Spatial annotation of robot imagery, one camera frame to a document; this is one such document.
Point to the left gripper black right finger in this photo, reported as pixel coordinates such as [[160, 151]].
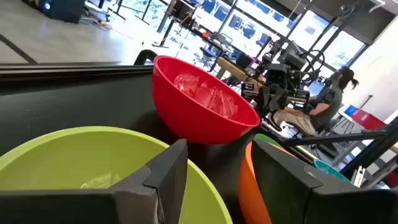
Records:
[[295, 199]]

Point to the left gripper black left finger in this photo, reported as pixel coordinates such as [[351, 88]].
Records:
[[77, 208]]

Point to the teal plastic bowl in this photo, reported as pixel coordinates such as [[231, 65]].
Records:
[[328, 169]]

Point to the orange plastic bowl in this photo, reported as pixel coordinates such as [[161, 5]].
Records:
[[248, 193]]

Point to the lime green plastic bowl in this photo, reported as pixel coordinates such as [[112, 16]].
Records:
[[77, 155]]

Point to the person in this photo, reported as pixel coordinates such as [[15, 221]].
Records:
[[329, 105]]

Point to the blue storage box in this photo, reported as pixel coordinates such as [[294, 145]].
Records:
[[350, 110]]

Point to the red storage box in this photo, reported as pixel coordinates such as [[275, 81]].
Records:
[[368, 119]]

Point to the black background robot station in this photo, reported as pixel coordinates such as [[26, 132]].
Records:
[[280, 77]]

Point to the red plastic bowl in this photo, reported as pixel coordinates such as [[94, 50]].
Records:
[[186, 118]]

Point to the wooden work table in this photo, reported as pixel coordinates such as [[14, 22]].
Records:
[[233, 70]]

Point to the black curved chair back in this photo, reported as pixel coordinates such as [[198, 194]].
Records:
[[146, 53]]

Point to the black cabinet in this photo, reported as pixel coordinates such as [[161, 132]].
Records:
[[65, 11]]

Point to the black metal rig frame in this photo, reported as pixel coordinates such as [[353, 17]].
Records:
[[373, 149]]

